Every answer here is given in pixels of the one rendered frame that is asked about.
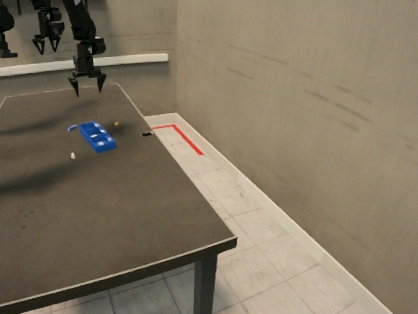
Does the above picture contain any blue bin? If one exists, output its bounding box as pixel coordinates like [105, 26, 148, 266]
[79, 121, 116, 154]

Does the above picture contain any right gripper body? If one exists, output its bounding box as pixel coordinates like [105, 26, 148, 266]
[68, 56, 106, 80]

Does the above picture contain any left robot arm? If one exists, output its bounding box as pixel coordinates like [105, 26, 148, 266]
[0, 0, 65, 53]

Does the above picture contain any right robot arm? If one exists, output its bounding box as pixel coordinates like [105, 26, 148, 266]
[62, 0, 106, 72]

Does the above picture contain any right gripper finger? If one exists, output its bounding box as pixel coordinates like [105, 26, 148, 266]
[68, 79, 79, 97]
[97, 76, 106, 93]

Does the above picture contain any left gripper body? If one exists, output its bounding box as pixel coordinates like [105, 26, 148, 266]
[32, 22, 61, 40]

